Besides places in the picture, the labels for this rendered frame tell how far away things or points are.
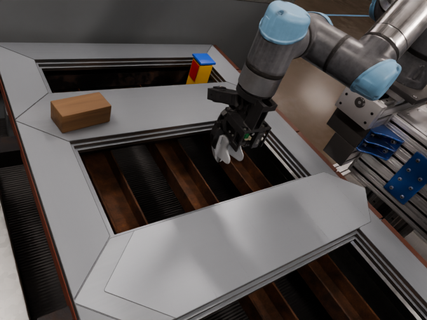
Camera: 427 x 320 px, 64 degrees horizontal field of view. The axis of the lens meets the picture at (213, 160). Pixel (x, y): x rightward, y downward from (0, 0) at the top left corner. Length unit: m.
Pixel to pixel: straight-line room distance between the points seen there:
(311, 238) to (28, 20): 0.96
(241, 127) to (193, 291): 0.31
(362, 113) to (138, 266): 0.84
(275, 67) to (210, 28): 0.83
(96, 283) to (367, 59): 0.58
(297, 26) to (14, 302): 0.66
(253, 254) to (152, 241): 0.21
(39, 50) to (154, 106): 0.37
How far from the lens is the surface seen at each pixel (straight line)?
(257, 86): 0.63
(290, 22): 0.59
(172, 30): 1.34
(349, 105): 1.21
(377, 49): 0.67
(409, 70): 1.26
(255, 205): 0.81
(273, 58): 0.60
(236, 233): 0.74
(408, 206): 1.35
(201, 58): 1.19
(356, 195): 1.02
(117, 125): 0.89
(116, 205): 0.92
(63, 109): 0.84
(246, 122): 0.67
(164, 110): 0.97
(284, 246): 0.78
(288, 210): 0.85
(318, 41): 0.67
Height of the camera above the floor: 1.41
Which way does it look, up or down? 41 degrees down
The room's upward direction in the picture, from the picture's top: 23 degrees clockwise
